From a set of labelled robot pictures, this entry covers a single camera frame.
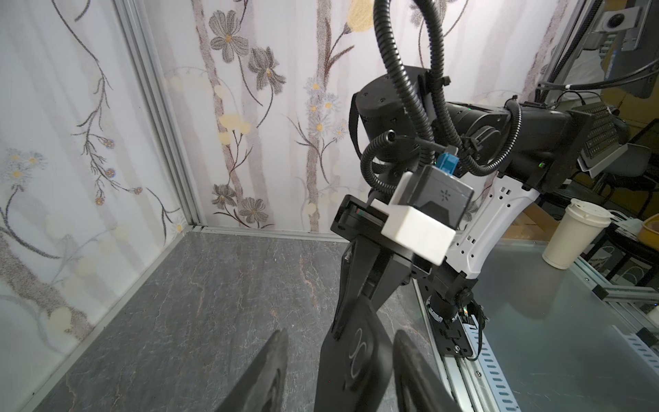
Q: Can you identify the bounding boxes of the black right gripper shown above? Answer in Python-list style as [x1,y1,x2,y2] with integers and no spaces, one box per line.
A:
[331,195,437,340]

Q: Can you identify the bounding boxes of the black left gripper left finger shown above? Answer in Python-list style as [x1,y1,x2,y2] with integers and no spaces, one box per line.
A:
[216,330,288,412]

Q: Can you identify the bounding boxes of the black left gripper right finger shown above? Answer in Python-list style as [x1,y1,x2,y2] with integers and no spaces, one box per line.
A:
[393,330,461,412]

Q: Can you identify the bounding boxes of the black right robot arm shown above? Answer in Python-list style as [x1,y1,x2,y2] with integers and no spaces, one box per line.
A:
[329,66,595,360]

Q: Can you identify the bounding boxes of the white paper cup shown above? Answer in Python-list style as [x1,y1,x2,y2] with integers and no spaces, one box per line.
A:
[542,198,613,270]

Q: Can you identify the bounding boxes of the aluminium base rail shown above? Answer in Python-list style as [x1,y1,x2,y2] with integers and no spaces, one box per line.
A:
[413,280,521,411]

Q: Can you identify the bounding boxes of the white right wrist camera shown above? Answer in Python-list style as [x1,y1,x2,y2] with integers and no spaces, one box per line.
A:
[372,165,474,265]

